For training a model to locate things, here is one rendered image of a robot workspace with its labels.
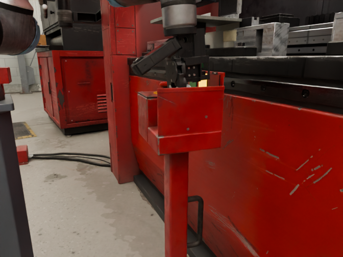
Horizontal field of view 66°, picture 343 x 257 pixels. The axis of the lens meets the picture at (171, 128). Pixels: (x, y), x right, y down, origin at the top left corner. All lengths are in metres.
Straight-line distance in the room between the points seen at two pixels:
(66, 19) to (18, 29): 1.48
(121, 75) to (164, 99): 1.21
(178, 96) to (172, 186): 0.26
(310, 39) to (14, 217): 1.07
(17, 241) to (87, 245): 0.68
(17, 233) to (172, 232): 0.39
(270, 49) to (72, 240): 1.23
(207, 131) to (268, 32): 0.39
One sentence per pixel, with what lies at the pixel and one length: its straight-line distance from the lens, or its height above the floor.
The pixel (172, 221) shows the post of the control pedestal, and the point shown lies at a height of 0.43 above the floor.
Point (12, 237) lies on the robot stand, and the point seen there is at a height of 0.45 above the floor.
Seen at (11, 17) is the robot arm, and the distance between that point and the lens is 0.79.
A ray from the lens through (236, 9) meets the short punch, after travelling 1.03.
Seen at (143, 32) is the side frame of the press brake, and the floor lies 1.03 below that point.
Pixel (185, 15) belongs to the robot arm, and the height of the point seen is 0.95.
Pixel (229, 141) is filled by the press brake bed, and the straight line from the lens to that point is 0.83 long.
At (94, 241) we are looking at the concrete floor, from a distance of 1.45.
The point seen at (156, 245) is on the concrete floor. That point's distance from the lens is 1.38.
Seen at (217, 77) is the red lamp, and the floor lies 0.83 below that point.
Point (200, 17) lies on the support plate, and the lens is 0.90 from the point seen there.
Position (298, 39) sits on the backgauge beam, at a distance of 1.14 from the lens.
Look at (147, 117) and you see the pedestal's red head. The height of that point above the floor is 0.73.
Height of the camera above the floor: 0.87
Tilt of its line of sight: 15 degrees down
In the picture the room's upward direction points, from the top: straight up
